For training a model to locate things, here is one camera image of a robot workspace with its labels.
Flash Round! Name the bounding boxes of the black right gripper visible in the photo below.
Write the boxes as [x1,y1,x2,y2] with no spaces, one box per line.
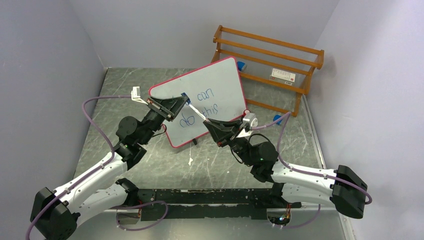
[204,118,255,167]

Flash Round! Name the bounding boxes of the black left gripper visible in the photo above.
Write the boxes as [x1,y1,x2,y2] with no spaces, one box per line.
[138,95,189,145]

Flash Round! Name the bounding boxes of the white blue whiteboard marker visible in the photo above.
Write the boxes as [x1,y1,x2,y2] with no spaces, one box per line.
[188,104,208,121]

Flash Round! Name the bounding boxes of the pink-framed whiteboard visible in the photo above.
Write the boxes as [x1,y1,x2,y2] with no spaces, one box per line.
[148,56,247,148]

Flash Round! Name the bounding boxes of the blue marker cap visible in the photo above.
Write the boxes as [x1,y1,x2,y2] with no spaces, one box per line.
[181,92,190,104]

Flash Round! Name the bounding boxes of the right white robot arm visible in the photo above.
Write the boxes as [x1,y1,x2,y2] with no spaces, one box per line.
[203,118,372,219]

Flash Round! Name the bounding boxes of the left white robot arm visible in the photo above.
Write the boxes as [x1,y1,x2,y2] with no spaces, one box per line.
[25,94,190,240]

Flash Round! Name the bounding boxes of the blue square block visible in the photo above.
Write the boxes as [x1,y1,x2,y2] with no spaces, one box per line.
[273,114,285,125]

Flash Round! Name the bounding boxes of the blue grey board eraser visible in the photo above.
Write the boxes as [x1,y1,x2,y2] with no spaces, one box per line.
[236,61,247,72]

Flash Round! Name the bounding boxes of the wooden shelf rack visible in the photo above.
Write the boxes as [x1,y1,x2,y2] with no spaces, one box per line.
[211,25,325,117]

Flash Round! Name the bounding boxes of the white cardboard box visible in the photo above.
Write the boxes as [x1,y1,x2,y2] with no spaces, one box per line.
[269,68,296,86]

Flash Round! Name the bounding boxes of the black base beam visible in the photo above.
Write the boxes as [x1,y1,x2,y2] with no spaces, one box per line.
[137,188,302,221]

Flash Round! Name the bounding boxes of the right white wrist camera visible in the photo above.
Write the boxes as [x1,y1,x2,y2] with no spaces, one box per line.
[236,112,258,138]

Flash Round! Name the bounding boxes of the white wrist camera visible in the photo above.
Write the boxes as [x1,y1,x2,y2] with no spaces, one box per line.
[131,86,148,105]
[236,112,258,138]

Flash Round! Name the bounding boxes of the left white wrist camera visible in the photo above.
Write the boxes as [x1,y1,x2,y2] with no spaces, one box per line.
[131,86,148,105]

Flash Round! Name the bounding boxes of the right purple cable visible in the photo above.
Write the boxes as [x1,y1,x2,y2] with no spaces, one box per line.
[251,111,374,230]

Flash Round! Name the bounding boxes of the purple cable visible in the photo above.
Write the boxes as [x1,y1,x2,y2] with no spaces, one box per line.
[24,95,170,240]
[251,111,374,230]

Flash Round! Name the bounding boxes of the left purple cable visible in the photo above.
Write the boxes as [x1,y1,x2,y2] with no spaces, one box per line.
[24,95,170,240]

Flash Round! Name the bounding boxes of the aluminium base frame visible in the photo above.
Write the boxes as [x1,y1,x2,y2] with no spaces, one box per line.
[44,187,355,240]

